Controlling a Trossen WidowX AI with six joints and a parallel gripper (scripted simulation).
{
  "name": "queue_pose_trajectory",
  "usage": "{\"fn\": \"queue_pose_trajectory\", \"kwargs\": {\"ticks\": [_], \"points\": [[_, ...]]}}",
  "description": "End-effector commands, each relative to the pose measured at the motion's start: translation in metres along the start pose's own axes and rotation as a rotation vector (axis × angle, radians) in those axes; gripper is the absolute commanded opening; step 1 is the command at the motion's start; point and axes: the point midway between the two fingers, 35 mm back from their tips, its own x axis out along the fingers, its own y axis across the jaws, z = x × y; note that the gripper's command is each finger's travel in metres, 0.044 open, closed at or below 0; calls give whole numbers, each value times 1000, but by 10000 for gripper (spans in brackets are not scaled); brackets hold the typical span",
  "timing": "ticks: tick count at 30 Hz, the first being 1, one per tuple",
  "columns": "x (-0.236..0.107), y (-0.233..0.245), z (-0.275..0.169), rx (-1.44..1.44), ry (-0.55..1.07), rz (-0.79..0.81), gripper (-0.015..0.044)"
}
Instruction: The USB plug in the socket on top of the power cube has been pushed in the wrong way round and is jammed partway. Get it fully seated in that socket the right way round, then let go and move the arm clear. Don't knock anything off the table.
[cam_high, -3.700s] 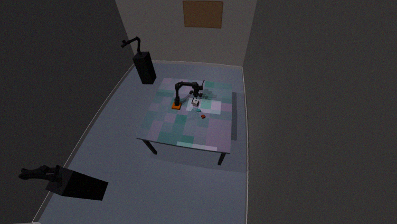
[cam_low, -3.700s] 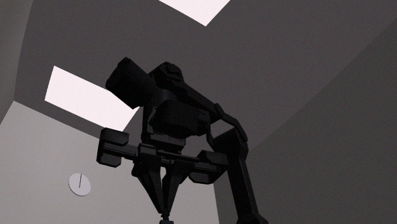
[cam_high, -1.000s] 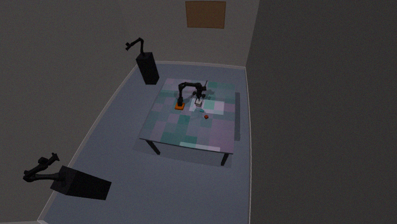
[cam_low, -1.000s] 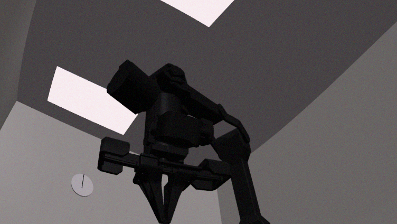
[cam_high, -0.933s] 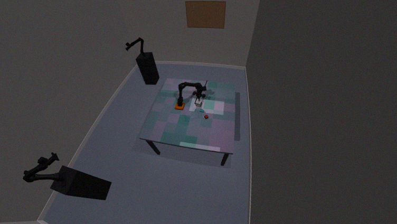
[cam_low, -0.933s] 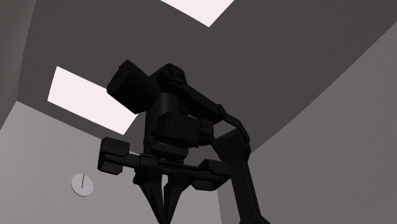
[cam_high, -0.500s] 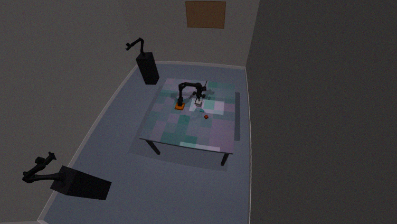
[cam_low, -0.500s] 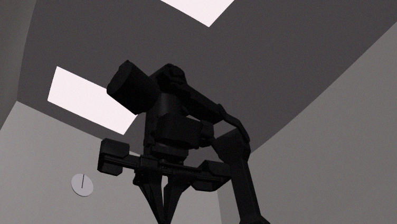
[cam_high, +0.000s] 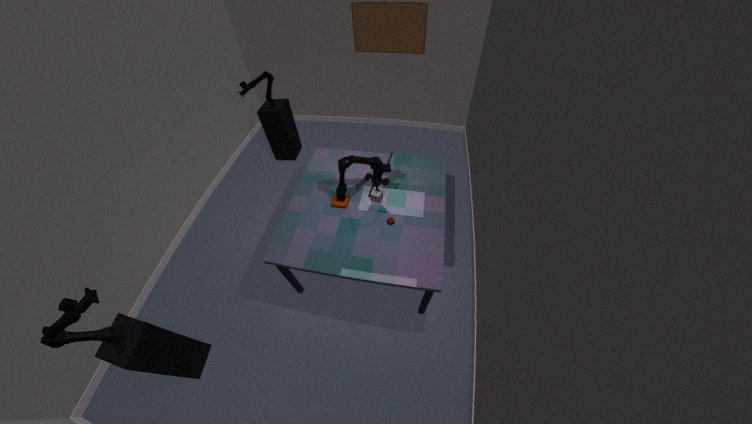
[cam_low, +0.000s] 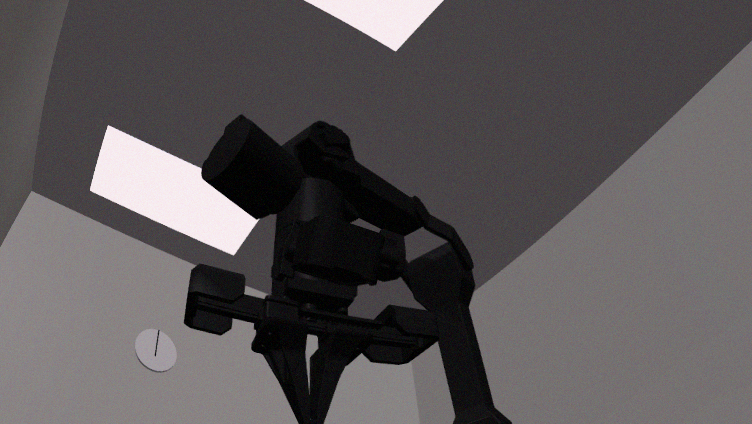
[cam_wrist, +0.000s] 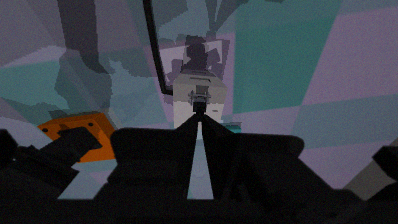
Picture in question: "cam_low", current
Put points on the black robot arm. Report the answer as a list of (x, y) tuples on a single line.
[(314, 181)]

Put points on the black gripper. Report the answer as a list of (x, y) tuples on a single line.
[(300, 306)]

